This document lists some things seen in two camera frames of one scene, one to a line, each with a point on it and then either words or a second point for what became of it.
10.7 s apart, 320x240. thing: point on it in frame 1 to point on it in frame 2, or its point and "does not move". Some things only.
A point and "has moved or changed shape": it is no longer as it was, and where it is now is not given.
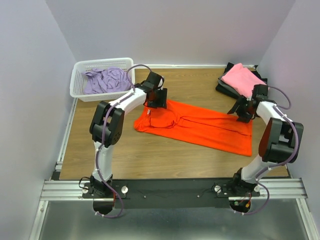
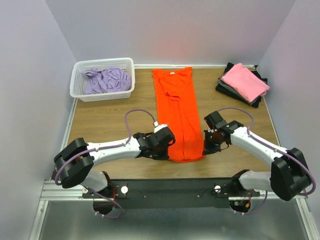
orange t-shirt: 199,125 has moved or changed shape
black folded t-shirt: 222,89 does not move
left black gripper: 162,101 to 164,156
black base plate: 173,193 does not move
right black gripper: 243,118 to 208,149
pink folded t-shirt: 242,78 does not move
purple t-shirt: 111,79 does not move
